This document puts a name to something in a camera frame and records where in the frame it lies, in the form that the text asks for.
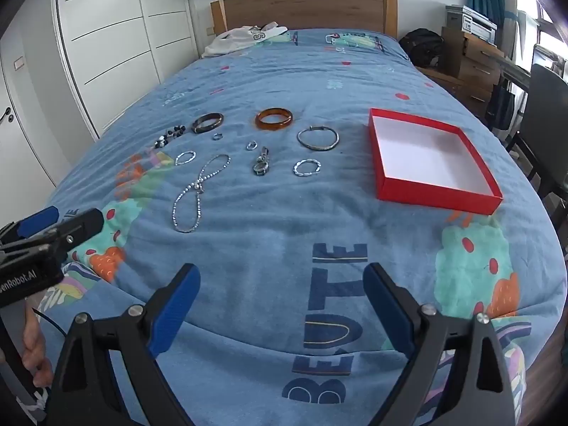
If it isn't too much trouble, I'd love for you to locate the grey desk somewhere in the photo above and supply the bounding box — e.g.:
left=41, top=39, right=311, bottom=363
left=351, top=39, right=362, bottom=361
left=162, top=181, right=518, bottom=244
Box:
left=499, top=55, right=540, bottom=96

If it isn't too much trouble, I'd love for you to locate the red cardboard box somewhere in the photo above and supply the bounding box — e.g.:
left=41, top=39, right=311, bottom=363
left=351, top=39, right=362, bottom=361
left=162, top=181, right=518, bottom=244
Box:
left=368, top=108, right=504, bottom=216

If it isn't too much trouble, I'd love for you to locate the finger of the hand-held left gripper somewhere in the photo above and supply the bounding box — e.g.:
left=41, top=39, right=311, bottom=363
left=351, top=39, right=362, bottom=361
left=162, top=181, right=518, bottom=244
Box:
left=0, top=206, right=60, bottom=245
left=27, top=208, right=105, bottom=260

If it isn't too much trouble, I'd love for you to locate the white wardrobe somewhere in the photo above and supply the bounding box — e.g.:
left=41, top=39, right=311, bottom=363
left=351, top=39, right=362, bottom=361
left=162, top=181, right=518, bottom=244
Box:
left=55, top=0, right=198, bottom=140

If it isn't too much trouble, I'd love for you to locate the twisted silver bracelet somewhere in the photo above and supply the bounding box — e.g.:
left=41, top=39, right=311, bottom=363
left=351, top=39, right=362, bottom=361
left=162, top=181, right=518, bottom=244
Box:
left=292, top=159, right=322, bottom=178

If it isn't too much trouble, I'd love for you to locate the dark hanging bag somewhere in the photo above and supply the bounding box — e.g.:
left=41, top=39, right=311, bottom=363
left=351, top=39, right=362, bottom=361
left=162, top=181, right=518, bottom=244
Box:
left=485, top=84, right=515, bottom=130

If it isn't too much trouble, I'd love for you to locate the white printer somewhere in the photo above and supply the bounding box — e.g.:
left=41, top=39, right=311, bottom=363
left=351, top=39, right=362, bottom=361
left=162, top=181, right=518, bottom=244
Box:
left=461, top=5, right=498, bottom=43

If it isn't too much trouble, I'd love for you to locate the dark chair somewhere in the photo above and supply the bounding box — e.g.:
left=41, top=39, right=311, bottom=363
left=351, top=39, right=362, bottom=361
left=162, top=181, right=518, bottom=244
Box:
left=506, top=63, right=568, bottom=205

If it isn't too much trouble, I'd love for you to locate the blue printed blanket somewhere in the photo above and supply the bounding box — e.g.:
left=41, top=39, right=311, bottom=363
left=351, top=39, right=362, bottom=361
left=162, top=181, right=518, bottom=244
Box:
left=38, top=29, right=566, bottom=426

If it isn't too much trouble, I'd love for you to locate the wooden dresser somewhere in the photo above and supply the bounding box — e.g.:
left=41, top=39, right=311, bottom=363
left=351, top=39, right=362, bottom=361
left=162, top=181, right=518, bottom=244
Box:
left=417, top=27, right=511, bottom=118

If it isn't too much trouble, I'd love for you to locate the white garment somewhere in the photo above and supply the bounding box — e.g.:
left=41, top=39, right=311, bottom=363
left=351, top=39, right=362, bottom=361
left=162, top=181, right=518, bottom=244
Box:
left=202, top=21, right=289, bottom=58

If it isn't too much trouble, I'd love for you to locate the black white bead bracelet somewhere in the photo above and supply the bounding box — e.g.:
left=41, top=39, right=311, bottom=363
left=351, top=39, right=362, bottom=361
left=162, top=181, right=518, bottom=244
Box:
left=153, top=125, right=186, bottom=149

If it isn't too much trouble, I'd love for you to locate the white door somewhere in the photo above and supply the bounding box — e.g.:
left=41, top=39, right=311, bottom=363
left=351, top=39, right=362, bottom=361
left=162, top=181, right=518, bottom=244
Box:
left=0, top=31, right=74, bottom=231

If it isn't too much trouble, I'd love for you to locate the dark brown bangle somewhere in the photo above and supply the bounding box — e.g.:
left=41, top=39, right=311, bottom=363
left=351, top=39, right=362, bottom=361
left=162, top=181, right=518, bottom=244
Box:
left=192, top=112, right=225, bottom=135

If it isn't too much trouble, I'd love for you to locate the teal curtain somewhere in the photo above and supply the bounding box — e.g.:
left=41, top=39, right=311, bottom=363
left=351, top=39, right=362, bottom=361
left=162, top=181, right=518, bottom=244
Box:
left=467, top=0, right=507, bottom=56

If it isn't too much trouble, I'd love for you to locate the black cable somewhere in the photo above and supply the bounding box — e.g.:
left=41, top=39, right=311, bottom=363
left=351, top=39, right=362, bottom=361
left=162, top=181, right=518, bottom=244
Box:
left=33, top=308, right=68, bottom=338

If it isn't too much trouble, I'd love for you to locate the wooden headboard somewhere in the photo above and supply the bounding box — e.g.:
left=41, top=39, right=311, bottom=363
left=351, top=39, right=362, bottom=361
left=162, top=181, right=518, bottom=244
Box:
left=210, top=0, right=399, bottom=38

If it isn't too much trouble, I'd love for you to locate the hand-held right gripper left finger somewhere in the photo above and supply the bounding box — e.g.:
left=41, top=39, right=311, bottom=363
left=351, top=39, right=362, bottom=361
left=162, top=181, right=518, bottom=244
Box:
left=47, top=263, right=201, bottom=426

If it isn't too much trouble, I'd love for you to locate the person's left hand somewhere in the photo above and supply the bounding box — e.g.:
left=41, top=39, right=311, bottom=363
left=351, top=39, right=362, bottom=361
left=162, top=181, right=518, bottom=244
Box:
left=22, top=314, right=55, bottom=388

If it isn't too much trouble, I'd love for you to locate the amber bangle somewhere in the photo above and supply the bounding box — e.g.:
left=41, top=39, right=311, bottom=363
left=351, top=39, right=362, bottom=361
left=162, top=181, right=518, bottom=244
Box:
left=254, top=107, right=294, bottom=133

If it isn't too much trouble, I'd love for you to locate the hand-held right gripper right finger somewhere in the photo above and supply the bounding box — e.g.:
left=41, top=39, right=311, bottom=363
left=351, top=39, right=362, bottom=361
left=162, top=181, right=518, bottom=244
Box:
left=363, top=263, right=520, bottom=426

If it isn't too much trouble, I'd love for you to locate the black backpack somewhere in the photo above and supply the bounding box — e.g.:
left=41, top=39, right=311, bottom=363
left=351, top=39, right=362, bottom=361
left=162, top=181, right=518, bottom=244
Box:
left=398, top=28, right=446, bottom=69

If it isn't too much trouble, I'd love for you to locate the silver bead necklace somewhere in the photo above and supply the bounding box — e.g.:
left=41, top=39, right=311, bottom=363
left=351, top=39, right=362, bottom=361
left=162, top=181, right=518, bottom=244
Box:
left=171, top=154, right=231, bottom=234

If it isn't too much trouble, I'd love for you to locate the thin silver bangle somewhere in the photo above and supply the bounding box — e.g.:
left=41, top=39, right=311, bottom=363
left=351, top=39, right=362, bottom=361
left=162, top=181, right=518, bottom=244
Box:
left=296, top=126, right=340, bottom=152

